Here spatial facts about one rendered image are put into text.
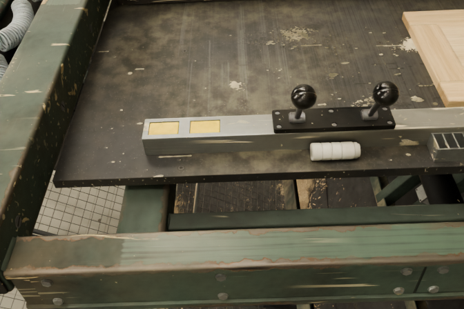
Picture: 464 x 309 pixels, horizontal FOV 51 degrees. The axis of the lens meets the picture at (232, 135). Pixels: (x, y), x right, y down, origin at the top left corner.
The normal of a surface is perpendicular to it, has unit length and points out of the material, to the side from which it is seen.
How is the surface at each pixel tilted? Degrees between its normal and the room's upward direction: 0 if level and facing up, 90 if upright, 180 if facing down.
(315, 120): 58
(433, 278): 90
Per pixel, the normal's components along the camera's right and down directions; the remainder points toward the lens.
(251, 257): -0.04, -0.71
